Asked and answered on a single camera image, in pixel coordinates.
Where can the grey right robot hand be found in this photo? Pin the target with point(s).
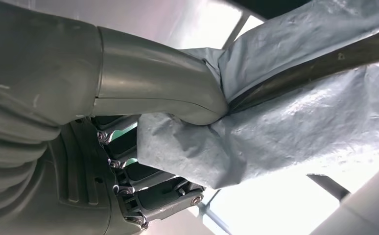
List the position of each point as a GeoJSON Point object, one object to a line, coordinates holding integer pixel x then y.
{"type": "Point", "coordinates": [144, 81]}

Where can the green conveyor belt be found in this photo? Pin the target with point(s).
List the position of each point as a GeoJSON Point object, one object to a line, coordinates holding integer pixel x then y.
{"type": "Point", "coordinates": [128, 128]}

